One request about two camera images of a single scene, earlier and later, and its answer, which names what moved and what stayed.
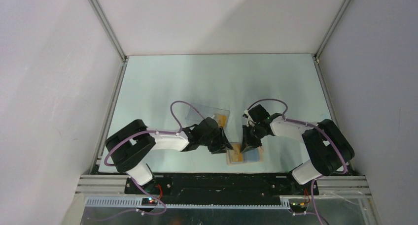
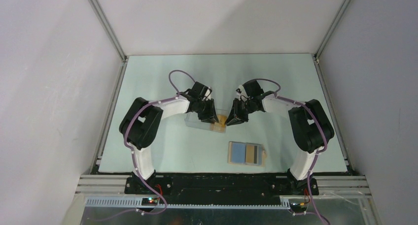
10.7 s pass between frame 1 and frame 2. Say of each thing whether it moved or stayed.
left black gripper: moved
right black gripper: moved
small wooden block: stayed
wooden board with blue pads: stayed
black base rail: stayed
